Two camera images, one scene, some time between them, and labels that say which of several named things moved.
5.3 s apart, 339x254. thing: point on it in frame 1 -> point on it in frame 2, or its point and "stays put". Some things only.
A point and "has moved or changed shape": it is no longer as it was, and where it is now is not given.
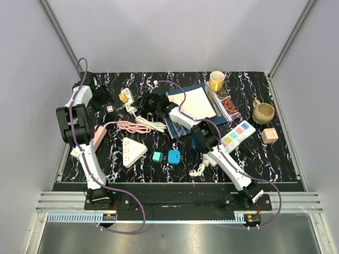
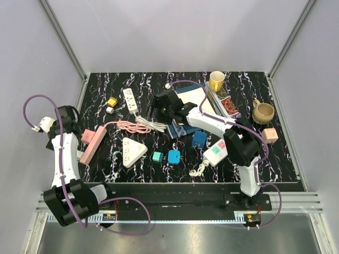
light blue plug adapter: (174, 156) stays put
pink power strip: (98, 136) stays put
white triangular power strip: (132, 152) stays put
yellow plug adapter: (123, 97) has moved or changed shape
